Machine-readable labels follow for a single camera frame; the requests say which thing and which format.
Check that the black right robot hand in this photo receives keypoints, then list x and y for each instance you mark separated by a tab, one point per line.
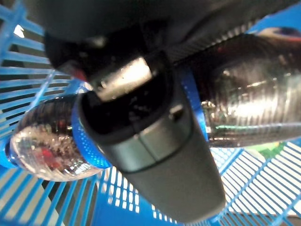
164	169

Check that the blue plastic shopping basket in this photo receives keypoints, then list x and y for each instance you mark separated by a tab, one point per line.
117	217

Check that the Pepsi cola bottle blue label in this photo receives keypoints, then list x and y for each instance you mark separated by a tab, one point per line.
47	150

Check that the green Sprite bottle yellow cap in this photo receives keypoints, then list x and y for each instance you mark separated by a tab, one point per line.
265	150

